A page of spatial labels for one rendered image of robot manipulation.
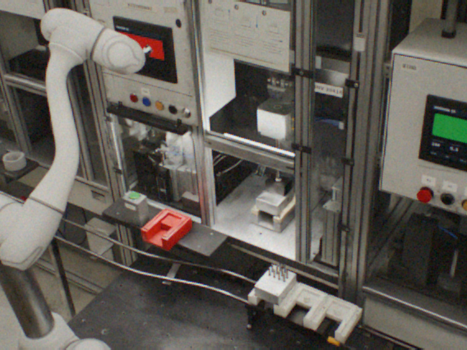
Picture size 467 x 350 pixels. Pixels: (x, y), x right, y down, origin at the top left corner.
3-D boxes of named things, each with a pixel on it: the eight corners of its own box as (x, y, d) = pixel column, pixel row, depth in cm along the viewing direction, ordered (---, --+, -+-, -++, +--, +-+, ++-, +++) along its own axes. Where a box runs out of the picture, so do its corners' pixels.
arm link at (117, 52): (151, 48, 190) (110, 28, 189) (145, 44, 174) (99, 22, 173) (136, 81, 191) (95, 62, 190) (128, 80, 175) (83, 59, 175)
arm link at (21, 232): (45, 204, 165) (8, 189, 172) (11, 269, 161) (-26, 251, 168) (74, 220, 176) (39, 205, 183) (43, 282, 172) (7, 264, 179)
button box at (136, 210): (126, 221, 261) (121, 197, 254) (138, 210, 266) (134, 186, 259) (141, 227, 257) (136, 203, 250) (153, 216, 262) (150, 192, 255)
